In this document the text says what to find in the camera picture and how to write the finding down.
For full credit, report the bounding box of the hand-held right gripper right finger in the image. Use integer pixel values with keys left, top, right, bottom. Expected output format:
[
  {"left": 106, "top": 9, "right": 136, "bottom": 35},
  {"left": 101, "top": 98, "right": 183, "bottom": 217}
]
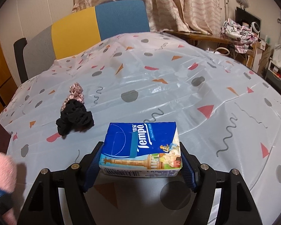
[{"left": 179, "top": 143, "right": 263, "bottom": 225}]

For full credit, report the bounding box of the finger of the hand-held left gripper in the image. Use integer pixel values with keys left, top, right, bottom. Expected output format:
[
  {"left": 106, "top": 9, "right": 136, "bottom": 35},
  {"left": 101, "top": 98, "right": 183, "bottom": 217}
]
[{"left": 0, "top": 193, "right": 14, "bottom": 216}]

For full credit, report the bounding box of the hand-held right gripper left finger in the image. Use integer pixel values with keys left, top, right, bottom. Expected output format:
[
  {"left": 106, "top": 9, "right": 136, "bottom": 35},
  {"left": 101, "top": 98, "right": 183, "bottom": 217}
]
[{"left": 19, "top": 141, "right": 105, "bottom": 225}]

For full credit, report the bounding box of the blue tissue pack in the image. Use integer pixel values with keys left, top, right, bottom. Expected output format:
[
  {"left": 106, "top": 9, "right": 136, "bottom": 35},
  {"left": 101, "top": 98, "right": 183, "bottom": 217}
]
[{"left": 99, "top": 122, "right": 183, "bottom": 178}]

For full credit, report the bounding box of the black scrunchie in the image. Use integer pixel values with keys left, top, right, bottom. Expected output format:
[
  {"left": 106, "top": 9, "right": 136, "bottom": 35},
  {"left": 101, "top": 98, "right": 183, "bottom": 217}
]
[{"left": 56, "top": 100, "right": 94, "bottom": 136}]

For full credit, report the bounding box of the pink satin scrunchie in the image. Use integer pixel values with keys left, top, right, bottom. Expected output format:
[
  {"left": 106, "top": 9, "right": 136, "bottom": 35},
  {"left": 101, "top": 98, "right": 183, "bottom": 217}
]
[{"left": 60, "top": 82, "right": 85, "bottom": 111}]

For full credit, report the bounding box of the patterned plastic tablecloth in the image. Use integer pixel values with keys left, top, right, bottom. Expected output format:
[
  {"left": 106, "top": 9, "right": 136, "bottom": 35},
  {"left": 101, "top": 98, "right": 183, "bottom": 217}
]
[{"left": 0, "top": 31, "right": 281, "bottom": 225}]

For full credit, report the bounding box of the grey cabinet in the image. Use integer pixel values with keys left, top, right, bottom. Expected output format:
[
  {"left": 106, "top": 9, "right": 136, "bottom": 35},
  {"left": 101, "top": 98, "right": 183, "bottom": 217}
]
[{"left": 265, "top": 60, "right": 281, "bottom": 94}]

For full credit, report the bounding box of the wooden wardrobe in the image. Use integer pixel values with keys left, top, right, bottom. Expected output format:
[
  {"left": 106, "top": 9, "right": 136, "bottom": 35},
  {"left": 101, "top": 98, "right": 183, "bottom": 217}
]
[{"left": 0, "top": 16, "right": 18, "bottom": 122}]

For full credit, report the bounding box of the wooden desk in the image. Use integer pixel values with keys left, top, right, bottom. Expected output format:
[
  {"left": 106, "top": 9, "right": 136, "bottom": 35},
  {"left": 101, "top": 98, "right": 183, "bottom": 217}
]
[{"left": 164, "top": 29, "right": 258, "bottom": 68}]

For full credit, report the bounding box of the cardboard box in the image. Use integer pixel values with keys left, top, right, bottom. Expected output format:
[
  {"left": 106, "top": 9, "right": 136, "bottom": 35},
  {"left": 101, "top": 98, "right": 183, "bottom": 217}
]
[{"left": 256, "top": 39, "right": 271, "bottom": 73}]

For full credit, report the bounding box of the pile of clothes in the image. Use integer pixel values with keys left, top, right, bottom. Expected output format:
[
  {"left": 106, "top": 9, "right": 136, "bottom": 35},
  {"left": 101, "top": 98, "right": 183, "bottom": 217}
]
[{"left": 220, "top": 18, "right": 258, "bottom": 53}]

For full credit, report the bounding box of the grey yellow blue chair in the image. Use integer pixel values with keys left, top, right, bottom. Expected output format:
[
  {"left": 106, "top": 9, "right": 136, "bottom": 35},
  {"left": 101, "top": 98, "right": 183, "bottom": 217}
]
[{"left": 13, "top": 0, "right": 151, "bottom": 85}]

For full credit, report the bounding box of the black monitor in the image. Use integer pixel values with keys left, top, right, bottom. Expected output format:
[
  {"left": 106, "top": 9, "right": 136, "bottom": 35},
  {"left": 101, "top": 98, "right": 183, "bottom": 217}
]
[{"left": 235, "top": 7, "right": 261, "bottom": 32}]

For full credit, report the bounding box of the pink patterned curtain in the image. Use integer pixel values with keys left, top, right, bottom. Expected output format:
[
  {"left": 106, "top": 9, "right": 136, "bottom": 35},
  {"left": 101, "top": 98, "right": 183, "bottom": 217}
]
[{"left": 72, "top": 0, "right": 230, "bottom": 34}]

